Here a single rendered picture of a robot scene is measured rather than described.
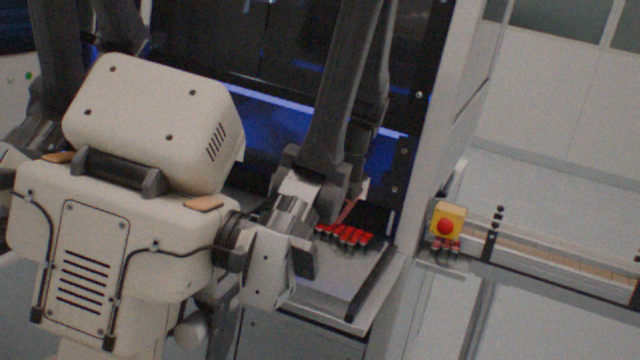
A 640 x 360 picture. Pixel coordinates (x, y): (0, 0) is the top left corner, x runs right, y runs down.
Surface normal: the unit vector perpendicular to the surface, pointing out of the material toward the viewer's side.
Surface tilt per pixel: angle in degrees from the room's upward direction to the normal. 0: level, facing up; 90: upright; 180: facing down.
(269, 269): 82
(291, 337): 90
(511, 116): 90
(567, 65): 90
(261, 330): 90
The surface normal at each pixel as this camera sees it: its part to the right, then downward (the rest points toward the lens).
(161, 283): -0.29, 0.13
